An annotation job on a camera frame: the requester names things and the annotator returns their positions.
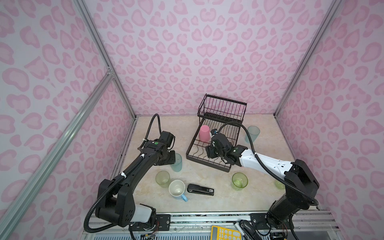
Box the yellow calculator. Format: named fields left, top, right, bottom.
left=210, top=226, right=242, bottom=240

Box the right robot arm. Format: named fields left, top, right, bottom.
left=206, top=133, right=320, bottom=228

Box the green cup far right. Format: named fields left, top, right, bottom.
left=275, top=180, right=285, bottom=190

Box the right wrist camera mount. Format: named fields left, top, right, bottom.
left=210, top=129, right=219, bottom=136

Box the teal textured cup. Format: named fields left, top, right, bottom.
left=171, top=153, right=183, bottom=172
left=245, top=126, right=261, bottom=144

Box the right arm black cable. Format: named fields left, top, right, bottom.
left=217, top=121, right=319, bottom=206

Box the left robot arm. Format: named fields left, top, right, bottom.
left=87, top=139, right=175, bottom=233

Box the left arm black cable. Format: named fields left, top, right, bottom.
left=83, top=113, right=163, bottom=234

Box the green cup front left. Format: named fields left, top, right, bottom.
left=155, top=171, right=171, bottom=188

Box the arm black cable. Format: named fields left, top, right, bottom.
left=83, top=113, right=163, bottom=234
left=217, top=121, right=319, bottom=206

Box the opaque pink plastic cup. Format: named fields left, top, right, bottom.
left=199, top=125, right=211, bottom=143

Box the black wire dish rack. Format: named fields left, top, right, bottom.
left=186, top=94, right=247, bottom=173

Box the white mug blue handle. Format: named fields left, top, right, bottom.
left=169, top=180, right=188, bottom=202

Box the green cup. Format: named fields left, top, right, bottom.
left=275, top=180, right=285, bottom=190
left=155, top=171, right=171, bottom=188
left=232, top=172, right=248, bottom=191

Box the black tool front rail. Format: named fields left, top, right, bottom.
left=239, top=220, right=261, bottom=240

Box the black stapler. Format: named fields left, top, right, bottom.
left=187, top=184, right=215, bottom=196

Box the green cup front right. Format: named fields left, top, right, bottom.
left=232, top=172, right=248, bottom=191

